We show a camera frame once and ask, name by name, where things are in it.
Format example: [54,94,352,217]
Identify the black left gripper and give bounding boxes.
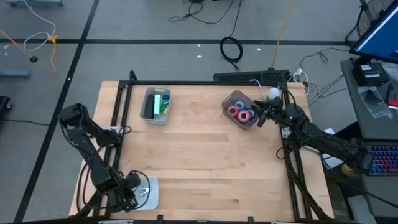
[108,171,141,213]

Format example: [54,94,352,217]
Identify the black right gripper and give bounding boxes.
[250,96,302,128]

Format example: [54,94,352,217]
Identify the pink tape roll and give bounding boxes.
[237,110,251,123]

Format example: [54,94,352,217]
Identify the mint green stapler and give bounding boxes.
[154,94,162,117]

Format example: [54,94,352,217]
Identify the bulb lamp with brass base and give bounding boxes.
[259,87,281,104]

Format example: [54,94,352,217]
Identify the brown plastic bin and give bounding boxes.
[222,89,264,131]

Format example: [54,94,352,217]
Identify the white plastic bin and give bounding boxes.
[132,175,160,211]

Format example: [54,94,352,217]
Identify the black perforated bar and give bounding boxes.
[213,69,290,84]

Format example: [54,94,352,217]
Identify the white plug adapter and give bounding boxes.
[293,68,310,96]

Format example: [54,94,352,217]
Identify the grey plastic bin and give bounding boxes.
[139,87,172,126]

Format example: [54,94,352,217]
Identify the white paper sheet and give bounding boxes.
[322,154,345,170]

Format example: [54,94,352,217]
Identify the grey desk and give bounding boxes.
[340,58,398,218]

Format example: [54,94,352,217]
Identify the yellow and blue item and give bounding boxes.
[341,163,356,179]

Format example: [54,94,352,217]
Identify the clear plastic bag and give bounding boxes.
[356,86,394,119]

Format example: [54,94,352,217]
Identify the black mini computer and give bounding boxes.
[351,62,390,88]

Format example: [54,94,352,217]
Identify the computer monitor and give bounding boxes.
[349,0,398,65]

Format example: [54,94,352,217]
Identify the backlit keyboard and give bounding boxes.
[368,144,398,175]

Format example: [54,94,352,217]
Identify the grey chair seat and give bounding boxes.
[346,194,379,224]

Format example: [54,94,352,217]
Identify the black floor fan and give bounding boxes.
[355,0,395,39]

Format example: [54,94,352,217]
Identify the black chair base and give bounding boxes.
[0,95,13,111]

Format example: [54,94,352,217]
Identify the grey floor bar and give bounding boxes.
[0,69,31,80]

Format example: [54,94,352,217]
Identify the white lamp cable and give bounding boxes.
[248,78,265,98]

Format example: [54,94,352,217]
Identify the black arm base cable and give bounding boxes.
[76,161,94,213]

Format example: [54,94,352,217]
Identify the black table frame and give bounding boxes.
[68,70,335,223]

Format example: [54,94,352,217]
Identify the coiled black cable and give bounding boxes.
[219,36,244,72]

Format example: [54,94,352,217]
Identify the orange-yellow floor cable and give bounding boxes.
[271,0,295,70]

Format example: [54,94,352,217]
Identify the tangled black cables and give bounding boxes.
[298,47,351,108]

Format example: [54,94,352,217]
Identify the thin black floor cable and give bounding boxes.
[4,119,51,127]

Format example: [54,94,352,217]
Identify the yellow cable with plug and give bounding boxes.
[0,29,59,74]

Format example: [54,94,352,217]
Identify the white floor cable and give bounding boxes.
[23,0,57,52]

